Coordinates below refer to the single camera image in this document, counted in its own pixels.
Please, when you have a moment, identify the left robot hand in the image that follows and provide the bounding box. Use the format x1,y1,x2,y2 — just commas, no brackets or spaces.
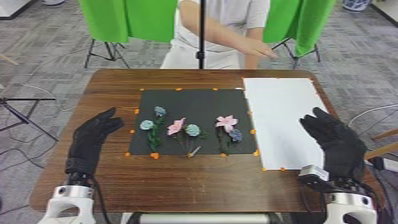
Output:
64,107,126,176

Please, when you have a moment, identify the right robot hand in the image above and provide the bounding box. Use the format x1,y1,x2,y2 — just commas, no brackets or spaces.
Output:
298,107,369,181

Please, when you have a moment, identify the dark mat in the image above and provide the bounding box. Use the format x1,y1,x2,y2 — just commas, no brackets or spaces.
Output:
127,88,261,157

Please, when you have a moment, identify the person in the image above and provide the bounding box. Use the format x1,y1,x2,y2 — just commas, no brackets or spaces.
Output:
158,0,280,70

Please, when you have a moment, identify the green sprig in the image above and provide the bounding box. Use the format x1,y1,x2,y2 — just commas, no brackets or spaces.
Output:
145,128,167,154

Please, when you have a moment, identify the white sheet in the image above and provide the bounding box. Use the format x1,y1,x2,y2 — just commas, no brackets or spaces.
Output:
241,77,330,172

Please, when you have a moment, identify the black tripod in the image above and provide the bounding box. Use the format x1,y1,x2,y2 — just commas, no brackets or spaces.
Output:
0,95,62,143

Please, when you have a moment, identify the pink flower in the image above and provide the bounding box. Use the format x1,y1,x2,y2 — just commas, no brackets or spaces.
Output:
165,116,191,155
213,114,239,134

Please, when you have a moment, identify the pale blue flower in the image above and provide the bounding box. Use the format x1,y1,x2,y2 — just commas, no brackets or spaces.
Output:
183,123,206,158

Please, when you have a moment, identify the black cloth stand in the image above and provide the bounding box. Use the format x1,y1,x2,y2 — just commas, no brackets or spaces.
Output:
83,38,133,70
270,37,323,70

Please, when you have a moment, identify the pale grey bar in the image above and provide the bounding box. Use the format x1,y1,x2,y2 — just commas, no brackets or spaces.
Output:
126,212,284,224

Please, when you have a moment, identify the black stand pole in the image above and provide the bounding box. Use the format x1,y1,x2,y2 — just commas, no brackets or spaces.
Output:
195,0,207,70

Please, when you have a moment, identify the blue and white vase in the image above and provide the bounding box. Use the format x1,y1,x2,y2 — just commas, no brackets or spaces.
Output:
341,0,374,13

